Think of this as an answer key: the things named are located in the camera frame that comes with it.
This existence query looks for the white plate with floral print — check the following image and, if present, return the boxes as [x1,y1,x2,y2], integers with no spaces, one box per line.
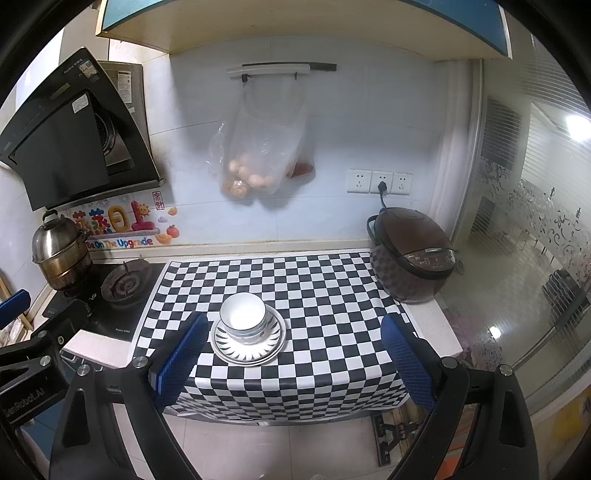
[212,323,287,364]

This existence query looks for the white wall socket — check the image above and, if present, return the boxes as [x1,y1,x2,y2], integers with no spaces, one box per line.
[390,172,413,197]
[369,171,393,195]
[346,168,372,195]

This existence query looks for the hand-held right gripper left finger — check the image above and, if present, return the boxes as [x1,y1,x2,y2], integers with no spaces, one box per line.
[48,313,209,480]

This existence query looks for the white wall hook rail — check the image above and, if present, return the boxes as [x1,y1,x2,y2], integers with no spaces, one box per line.
[226,62,338,80]

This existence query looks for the white bowl blue red flowers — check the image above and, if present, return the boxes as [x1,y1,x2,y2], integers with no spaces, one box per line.
[220,292,269,335]

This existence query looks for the black white checkered cloth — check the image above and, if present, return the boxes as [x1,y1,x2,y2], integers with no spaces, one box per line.
[128,249,423,423]

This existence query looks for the brown rice cooker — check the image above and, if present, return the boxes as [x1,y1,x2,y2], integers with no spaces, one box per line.
[367,207,460,304]

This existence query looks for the frosted glass door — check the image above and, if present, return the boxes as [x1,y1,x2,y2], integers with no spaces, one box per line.
[452,60,591,402]

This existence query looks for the blue striped white plate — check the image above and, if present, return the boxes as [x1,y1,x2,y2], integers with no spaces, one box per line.
[213,305,287,361]

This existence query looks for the stainless steel steamer pot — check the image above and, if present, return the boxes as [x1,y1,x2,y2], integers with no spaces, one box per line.
[31,210,93,291]

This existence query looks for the white bowl with dark print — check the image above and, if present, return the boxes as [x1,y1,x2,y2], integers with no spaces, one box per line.
[224,323,267,341]

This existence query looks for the black range hood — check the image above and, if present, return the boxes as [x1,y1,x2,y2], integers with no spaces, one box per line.
[0,46,166,212]

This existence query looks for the small red bag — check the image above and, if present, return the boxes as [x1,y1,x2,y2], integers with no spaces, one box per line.
[286,157,315,181]

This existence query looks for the clear plastic bag of eggs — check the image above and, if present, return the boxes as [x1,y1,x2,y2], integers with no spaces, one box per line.
[208,78,309,200]

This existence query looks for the colourful wall sticker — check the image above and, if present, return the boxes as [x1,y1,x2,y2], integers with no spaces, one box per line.
[70,190,178,250]

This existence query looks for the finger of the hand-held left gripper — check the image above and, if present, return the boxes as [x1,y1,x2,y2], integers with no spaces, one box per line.
[0,290,32,329]
[0,300,93,370]

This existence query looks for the black glass gas stove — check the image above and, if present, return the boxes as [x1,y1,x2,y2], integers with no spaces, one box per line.
[42,259,167,343]

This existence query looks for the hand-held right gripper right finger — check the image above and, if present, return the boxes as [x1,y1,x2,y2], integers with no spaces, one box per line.
[381,315,541,480]

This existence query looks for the round gas burner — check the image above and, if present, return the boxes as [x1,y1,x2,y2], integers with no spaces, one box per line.
[100,259,152,305]

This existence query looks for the blue wall cabinet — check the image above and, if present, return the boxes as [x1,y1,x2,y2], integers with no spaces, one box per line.
[95,0,514,61]

